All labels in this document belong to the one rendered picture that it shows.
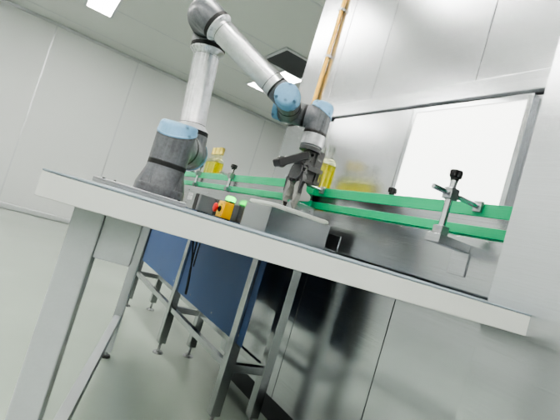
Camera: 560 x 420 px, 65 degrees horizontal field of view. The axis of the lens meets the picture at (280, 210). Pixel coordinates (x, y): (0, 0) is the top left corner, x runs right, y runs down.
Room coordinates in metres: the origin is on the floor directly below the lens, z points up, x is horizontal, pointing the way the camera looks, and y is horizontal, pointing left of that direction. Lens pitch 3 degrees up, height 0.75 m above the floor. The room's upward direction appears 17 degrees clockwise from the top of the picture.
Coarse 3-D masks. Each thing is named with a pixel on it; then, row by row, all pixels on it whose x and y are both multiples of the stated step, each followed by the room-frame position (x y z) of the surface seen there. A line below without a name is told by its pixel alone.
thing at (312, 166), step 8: (304, 144) 1.40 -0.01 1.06; (312, 152) 1.42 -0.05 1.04; (320, 152) 1.42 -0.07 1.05; (304, 160) 1.41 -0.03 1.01; (312, 160) 1.43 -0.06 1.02; (320, 160) 1.43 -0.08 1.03; (296, 168) 1.41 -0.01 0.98; (304, 168) 1.39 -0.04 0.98; (312, 168) 1.40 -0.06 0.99; (320, 168) 1.44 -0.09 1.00; (296, 176) 1.40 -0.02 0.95; (312, 176) 1.42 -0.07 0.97; (320, 176) 1.42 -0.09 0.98; (312, 184) 1.42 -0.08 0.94
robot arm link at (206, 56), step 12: (192, 36) 1.44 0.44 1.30; (204, 36) 1.39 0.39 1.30; (192, 48) 1.44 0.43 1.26; (204, 48) 1.42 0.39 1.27; (216, 48) 1.42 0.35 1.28; (192, 60) 1.45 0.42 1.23; (204, 60) 1.43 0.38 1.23; (216, 60) 1.45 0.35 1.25; (192, 72) 1.43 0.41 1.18; (204, 72) 1.43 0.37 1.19; (192, 84) 1.43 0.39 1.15; (204, 84) 1.43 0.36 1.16; (192, 96) 1.43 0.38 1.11; (204, 96) 1.44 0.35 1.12; (192, 108) 1.43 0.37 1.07; (204, 108) 1.45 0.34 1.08; (180, 120) 1.45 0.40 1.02; (192, 120) 1.43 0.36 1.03; (204, 120) 1.46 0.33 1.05; (204, 132) 1.44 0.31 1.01; (204, 144) 1.46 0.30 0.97; (204, 156) 1.48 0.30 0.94; (192, 168) 1.48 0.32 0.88
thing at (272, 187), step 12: (192, 180) 2.55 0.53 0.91; (204, 180) 2.39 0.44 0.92; (216, 180) 2.24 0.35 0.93; (240, 180) 1.99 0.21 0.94; (252, 180) 1.88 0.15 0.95; (264, 180) 1.79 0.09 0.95; (276, 180) 1.70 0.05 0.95; (240, 192) 1.96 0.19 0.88; (252, 192) 1.85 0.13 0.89; (264, 192) 1.76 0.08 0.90; (276, 192) 1.68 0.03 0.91
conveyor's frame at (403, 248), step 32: (192, 192) 2.43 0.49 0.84; (224, 192) 2.06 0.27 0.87; (352, 224) 1.38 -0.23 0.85; (384, 224) 1.26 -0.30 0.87; (352, 256) 1.34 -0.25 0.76; (384, 256) 1.23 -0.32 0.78; (416, 256) 1.14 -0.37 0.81; (448, 256) 1.05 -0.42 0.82; (480, 256) 0.98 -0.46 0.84; (480, 288) 0.96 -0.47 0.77
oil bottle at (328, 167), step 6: (324, 162) 1.65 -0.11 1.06; (330, 162) 1.66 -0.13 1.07; (324, 168) 1.65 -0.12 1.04; (330, 168) 1.66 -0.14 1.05; (324, 174) 1.65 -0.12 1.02; (330, 174) 1.66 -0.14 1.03; (318, 180) 1.65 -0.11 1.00; (324, 180) 1.65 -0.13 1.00; (330, 180) 1.67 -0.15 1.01; (318, 186) 1.65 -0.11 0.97; (324, 186) 1.66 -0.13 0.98; (330, 186) 1.67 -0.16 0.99; (318, 210) 1.66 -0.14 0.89
